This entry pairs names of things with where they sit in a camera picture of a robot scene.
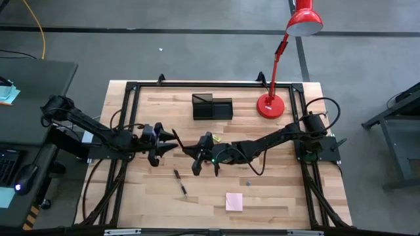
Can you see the red desk lamp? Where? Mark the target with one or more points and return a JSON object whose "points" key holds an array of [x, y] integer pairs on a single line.
{"points": [[270, 106]]}

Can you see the pink sticky note pad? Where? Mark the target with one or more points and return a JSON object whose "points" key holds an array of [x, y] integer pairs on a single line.
{"points": [[234, 201]]}

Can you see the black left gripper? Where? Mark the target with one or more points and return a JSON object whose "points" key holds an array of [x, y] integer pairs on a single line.
{"points": [[151, 144]]}

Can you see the black laptop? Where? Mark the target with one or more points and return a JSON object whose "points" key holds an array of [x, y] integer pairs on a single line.
{"points": [[8, 167]]}

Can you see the black metal cart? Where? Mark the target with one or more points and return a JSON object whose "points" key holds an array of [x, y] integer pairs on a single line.
{"points": [[398, 147]]}

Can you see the teal sticky note stack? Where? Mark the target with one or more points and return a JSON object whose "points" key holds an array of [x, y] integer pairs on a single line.
{"points": [[8, 93]]}

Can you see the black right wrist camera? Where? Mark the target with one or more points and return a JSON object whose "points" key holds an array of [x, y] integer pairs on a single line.
{"points": [[206, 139]]}

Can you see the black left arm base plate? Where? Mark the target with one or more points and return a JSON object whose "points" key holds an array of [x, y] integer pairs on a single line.
{"points": [[98, 152]]}

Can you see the black mesh desk organizer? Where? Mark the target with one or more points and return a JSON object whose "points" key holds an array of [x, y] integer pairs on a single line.
{"points": [[223, 109]]}

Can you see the black table clamp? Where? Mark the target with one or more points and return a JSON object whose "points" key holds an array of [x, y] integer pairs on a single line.
{"points": [[161, 79], [261, 78]]}

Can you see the black caster wheel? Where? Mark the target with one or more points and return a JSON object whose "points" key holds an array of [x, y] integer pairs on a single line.
{"points": [[46, 204]]}

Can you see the black aluminium table frame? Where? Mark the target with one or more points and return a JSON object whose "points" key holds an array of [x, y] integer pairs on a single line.
{"points": [[213, 85]]}

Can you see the black side desk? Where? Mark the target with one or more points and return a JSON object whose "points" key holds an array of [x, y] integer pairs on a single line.
{"points": [[36, 91]]}

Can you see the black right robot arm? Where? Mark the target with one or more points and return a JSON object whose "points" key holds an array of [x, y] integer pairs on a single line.
{"points": [[262, 144]]}

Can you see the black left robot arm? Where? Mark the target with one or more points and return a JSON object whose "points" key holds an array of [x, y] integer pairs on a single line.
{"points": [[85, 121]]}

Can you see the black computer mouse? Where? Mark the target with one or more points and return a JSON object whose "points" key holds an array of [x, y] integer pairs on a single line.
{"points": [[26, 178]]}

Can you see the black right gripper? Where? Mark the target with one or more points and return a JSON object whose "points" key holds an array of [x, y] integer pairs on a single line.
{"points": [[220, 154]]}

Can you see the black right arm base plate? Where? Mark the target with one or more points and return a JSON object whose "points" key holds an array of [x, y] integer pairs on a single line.
{"points": [[328, 147]]}

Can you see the light blue paper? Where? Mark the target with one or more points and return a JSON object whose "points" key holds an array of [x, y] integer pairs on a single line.
{"points": [[6, 198]]}

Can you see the black pen with silver tip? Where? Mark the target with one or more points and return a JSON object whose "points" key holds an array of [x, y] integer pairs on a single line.
{"points": [[180, 183]]}

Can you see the white label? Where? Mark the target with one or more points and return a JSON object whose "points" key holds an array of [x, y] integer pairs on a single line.
{"points": [[87, 137]]}

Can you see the silver metal bracket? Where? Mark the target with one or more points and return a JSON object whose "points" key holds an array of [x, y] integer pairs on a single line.
{"points": [[121, 232], [305, 233]]}

